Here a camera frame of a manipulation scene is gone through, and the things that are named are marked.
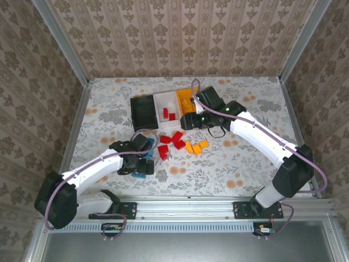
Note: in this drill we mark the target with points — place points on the aluminium table side rail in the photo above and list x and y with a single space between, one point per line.
73 136
291 109

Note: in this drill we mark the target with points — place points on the orange plastic container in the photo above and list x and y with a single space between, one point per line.
185 94

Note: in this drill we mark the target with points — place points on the aluminium front rail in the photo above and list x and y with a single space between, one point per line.
185 208

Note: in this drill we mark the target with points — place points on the white plastic container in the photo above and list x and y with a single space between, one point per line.
163 99

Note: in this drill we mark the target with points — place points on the grey metal panel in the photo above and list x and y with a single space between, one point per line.
177 248

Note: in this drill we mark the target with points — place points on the aluminium frame post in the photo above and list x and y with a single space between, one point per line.
62 41
303 41

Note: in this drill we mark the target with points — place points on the long red lego brick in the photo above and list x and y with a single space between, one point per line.
176 136

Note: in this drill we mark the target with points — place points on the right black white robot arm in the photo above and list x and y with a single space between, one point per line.
261 143

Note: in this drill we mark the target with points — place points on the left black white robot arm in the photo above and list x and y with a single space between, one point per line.
90 173

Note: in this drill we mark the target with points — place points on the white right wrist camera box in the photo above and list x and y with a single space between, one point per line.
199 108

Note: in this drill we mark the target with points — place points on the black plastic container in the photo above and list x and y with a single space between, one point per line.
144 113

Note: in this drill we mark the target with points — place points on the floral table cover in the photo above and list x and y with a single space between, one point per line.
218 169

